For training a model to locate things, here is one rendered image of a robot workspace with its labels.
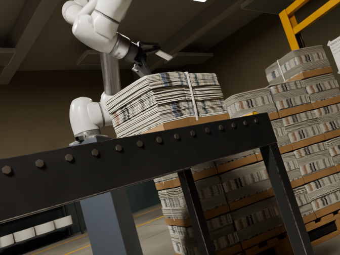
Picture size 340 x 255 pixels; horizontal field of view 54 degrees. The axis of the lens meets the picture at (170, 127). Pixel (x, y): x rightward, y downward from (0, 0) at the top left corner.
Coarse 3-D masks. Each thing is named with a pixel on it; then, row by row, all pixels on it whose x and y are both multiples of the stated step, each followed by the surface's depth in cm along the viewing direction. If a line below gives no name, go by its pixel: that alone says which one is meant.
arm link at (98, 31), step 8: (80, 16) 119; (88, 16) 120; (96, 16) 119; (104, 16) 119; (80, 24) 118; (88, 24) 118; (96, 24) 119; (104, 24) 120; (112, 24) 121; (80, 32) 119; (88, 32) 119; (96, 32) 120; (104, 32) 121; (112, 32) 122; (80, 40) 122; (88, 40) 121; (96, 40) 121; (104, 40) 122; (112, 40) 124; (96, 48) 124; (104, 48) 124; (112, 48) 125
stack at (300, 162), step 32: (288, 128) 225; (320, 128) 234; (224, 160) 204; (288, 160) 218; (320, 160) 227; (160, 192) 218; (224, 192) 200; (256, 192) 206; (320, 192) 221; (224, 224) 195; (256, 224) 201; (320, 224) 215
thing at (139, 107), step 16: (144, 80) 116; (160, 80) 118; (176, 80) 123; (128, 96) 123; (144, 96) 118; (160, 96) 116; (176, 96) 121; (112, 112) 132; (128, 112) 126; (144, 112) 119; (160, 112) 114; (176, 112) 120; (128, 128) 128; (144, 128) 121
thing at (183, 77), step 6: (180, 72) 126; (186, 78) 128; (192, 78) 130; (186, 84) 126; (192, 84) 129; (186, 90) 126; (192, 90) 128; (186, 96) 125; (192, 102) 127; (192, 108) 125; (198, 108) 127; (192, 114) 124; (198, 114) 127
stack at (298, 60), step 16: (304, 48) 246; (320, 48) 251; (272, 64) 266; (288, 64) 250; (304, 64) 242; (320, 64) 247; (272, 80) 270; (304, 80) 239; (320, 80) 243; (320, 96) 240; (336, 96) 245; (320, 112) 237; (336, 112) 242; (336, 128) 237; (336, 144) 235; (336, 160) 232
